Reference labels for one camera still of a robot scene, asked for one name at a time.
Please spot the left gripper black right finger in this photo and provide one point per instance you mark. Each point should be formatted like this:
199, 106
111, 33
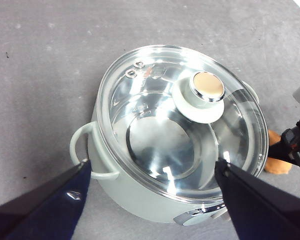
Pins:
265, 207

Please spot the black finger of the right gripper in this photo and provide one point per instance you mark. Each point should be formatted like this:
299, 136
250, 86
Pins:
277, 151

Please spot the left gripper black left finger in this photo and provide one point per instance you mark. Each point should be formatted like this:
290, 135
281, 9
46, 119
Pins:
40, 215

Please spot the brown potato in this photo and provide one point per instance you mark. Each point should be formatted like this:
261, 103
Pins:
277, 167

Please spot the glass lid with green knob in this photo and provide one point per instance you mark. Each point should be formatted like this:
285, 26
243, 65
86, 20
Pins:
165, 125

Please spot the sage green electric cooking pot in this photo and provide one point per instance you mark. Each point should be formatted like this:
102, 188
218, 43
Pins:
140, 200

